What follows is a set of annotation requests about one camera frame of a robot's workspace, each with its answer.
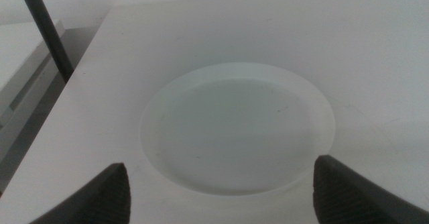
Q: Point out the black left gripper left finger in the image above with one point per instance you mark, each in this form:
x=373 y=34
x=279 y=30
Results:
x=104 y=200

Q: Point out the black pole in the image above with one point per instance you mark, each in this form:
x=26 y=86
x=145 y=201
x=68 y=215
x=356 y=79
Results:
x=47 y=29

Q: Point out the white shallow bowl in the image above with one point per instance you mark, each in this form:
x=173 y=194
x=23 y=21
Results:
x=234 y=133

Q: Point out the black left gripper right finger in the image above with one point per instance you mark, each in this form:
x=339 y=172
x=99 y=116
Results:
x=345 y=200

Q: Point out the white side shelf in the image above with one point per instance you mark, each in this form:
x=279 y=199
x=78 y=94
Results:
x=20 y=49

